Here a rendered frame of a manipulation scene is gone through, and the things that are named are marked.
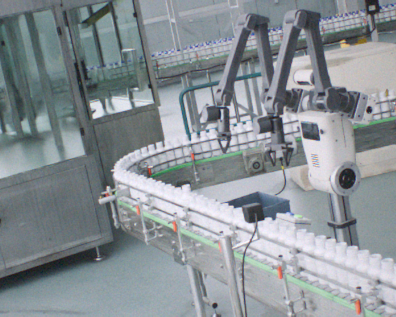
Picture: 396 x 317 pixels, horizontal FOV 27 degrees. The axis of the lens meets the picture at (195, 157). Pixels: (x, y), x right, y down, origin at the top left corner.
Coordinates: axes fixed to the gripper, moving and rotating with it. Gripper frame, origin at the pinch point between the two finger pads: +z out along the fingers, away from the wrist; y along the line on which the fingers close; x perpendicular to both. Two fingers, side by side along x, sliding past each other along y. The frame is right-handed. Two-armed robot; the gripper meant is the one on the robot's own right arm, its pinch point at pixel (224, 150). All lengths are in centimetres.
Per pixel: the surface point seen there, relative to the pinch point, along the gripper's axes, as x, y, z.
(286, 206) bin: 31, -26, 32
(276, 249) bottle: 18, 79, 28
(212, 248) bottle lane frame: -6, 34, 38
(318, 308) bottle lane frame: 30, 104, 43
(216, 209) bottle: -4.1, 36.4, 20.7
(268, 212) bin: 21.2, -21.0, 33.5
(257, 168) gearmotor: 22, -128, 27
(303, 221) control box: 30, 62, 21
